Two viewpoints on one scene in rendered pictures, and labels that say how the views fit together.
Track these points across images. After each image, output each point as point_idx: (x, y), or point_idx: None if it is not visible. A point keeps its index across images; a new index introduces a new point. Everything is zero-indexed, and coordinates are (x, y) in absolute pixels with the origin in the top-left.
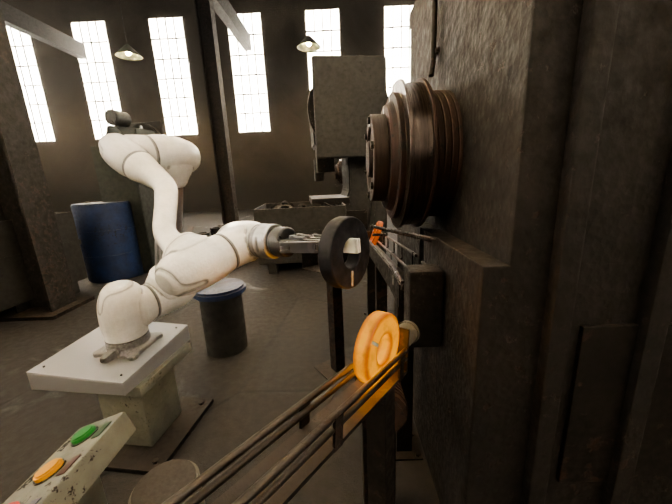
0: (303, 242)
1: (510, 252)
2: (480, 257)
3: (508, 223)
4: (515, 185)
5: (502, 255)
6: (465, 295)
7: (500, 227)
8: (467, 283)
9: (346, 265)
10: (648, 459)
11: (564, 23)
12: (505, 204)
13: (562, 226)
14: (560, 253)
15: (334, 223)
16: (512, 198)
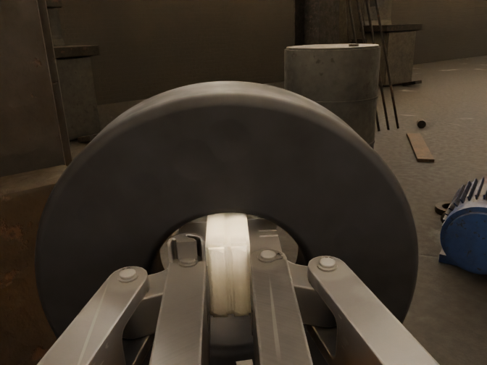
0: (407, 332)
1: (59, 140)
2: (2, 185)
3: (35, 85)
4: (32, 1)
5: (35, 157)
6: (19, 287)
7: (3, 102)
8: (20, 254)
9: (217, 332)
10: None
11: None
12: (6, 46)
13: (53, 79)
14: (64, 123)
15: (316, 105)
16: (31, 30)
